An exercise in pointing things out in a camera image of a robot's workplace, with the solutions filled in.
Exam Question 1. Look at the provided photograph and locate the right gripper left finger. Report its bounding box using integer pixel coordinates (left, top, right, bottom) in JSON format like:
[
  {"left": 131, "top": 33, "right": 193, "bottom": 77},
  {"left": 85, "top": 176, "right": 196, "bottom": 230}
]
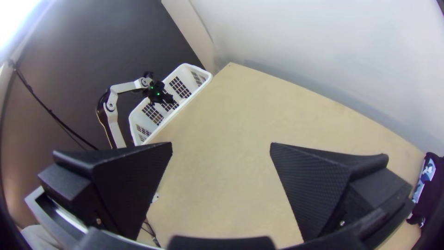
[{"left": 37, "top": 141, "right": 173, "bottom": 241}]

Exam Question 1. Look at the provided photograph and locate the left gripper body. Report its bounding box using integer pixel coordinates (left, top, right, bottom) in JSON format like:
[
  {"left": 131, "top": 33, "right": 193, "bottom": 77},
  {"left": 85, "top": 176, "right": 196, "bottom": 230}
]
[{"left": 142, "top": 80, "right": 178, "bottom": 106}]

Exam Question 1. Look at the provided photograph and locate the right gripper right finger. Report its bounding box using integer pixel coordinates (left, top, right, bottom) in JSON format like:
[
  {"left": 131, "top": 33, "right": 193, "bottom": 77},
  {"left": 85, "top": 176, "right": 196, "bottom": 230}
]
[{"left": 270, "top": 142, "right": 415, "bottom": 243}]

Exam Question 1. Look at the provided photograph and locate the white laundry basket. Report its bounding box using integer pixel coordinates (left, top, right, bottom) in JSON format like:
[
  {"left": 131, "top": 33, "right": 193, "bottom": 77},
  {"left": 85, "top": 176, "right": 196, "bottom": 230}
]
[{"left": 128, "top": 62, "right": 213, "bottom": 146}]

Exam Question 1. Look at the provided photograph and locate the pile of folded clothes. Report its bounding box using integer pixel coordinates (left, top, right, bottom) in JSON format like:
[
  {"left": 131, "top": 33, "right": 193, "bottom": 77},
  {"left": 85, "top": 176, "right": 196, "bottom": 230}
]
[{"left": 406, "top": 151, "right": 444, "bottom": 228}]

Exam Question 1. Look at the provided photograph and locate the black cable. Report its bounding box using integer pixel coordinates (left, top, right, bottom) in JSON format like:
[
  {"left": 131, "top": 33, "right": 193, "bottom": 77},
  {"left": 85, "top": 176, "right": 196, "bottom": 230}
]
[{"left": 8, "top": 61, "right": 99, "bottom": 150}]

